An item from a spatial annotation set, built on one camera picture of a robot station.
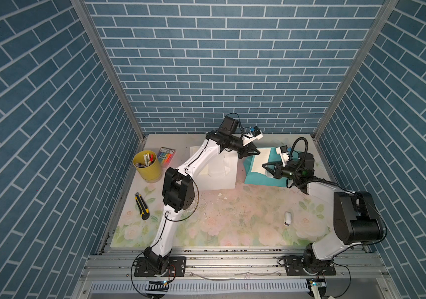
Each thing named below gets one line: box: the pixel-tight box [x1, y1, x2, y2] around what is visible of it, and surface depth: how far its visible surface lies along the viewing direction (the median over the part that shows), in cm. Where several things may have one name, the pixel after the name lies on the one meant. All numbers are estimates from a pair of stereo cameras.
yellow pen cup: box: [132, 149, 163, 184], surface depth 95 cm
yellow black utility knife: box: [134, 191, 151, 221], surface depth 91 cm
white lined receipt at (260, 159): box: [250, 147, 271, 176], surface depth 88 cm
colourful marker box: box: [156, 147, 177, 168], surface depth 113 cm
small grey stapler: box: [284, 211, 292, 227], surface depth 86 cm
